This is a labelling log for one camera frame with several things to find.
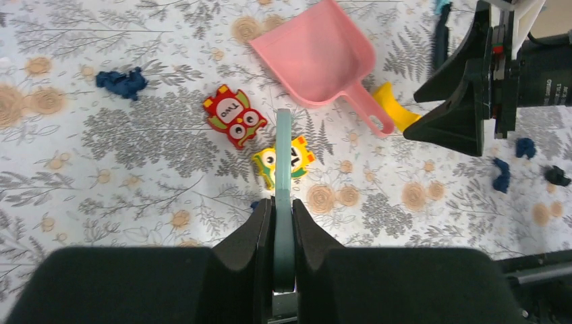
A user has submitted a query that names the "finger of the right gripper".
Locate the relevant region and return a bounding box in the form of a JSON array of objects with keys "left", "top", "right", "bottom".
[
  {"left": 413, "top": 1, "right": 490, "bottom": 103},
  {"left": 403, "top": 59, "right": 488, "bottom": 157}
]

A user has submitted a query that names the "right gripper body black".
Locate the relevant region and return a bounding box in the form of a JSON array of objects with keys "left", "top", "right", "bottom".
[{"left": 491, "top": 3, "right": 571, "bottom": 139}]

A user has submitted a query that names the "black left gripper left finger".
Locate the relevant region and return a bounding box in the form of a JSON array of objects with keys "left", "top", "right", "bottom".
[{"left": 7, "top": 198, "right": 274, "bottom": 323}]

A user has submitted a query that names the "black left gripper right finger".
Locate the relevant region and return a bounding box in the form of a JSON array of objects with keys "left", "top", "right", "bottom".
[{"left": 293, "top": 199, "right": 524, "bottom": 323}]

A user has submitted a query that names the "teal hand brush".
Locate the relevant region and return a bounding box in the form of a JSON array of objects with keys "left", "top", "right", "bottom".
[{"left": 273, "top": 109, "right": 295, "bottom": 293}]

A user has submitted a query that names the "black paper scrap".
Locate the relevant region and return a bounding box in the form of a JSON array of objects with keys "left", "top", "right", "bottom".
[{"left": 544, "top": 165, "right": 571, "bottom": 187}]

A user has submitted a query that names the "pink plastic dustpan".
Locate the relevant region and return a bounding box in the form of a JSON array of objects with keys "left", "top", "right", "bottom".
[{"left": 250, "top": 1, "right": 395, "bottom": 138}]

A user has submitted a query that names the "yellow curved wooden block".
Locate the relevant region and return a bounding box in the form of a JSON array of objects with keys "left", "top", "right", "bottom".
[{"left": 372, "top": 82, "right": 422, "bottom": 132}]

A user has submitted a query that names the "yellow owl puzzle piece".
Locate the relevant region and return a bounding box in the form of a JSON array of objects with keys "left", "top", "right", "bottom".
[{"left": 252, "top": 136, "right": 316, "bottom": 190}]

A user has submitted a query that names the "red owl puzzle piece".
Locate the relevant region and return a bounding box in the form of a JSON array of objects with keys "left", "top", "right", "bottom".
[{"left": 203, "top": 84, "right": 268, "bottom": 151}]

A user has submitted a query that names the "floral tablecloth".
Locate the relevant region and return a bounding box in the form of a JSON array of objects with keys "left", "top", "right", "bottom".
[{"left": 1, "top": 1, "right": 571, "bottom": 315}]

